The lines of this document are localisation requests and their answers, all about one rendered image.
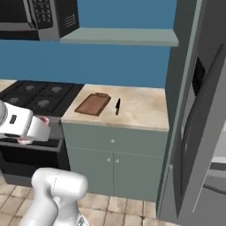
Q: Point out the grey-green drawer front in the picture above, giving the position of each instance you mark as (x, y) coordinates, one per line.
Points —
(132, 139)

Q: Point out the grey fridge door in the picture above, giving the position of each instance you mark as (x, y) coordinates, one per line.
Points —
(212, 35)

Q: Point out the black kitchen knife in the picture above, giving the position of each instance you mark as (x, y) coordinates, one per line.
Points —
(117, 105)

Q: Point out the pink raw steak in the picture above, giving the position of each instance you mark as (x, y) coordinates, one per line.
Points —
(44, 119)

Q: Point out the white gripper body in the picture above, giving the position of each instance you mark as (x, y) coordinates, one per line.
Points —
(38, 131)

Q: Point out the brown wooden cutting board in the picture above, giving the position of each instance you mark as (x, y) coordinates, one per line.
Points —
(93, 104)

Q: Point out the black and silver microwave oven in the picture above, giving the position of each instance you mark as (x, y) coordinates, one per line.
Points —
(50, 17)

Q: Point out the grey fridge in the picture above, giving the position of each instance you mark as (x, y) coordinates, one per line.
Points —
(217, 206)

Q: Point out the black hob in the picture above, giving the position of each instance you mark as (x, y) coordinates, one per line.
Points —
(44, 95)

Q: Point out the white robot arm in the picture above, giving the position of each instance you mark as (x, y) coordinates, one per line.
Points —
(56, 188)

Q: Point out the white drawer knob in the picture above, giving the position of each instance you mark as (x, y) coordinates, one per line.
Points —
(112, 141)

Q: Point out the grey-green cupboard door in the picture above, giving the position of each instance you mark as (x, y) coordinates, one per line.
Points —
(91, 170)
(138, 176)

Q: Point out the grey-green wall shelf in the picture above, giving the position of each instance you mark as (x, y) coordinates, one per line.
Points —
(123, 36)

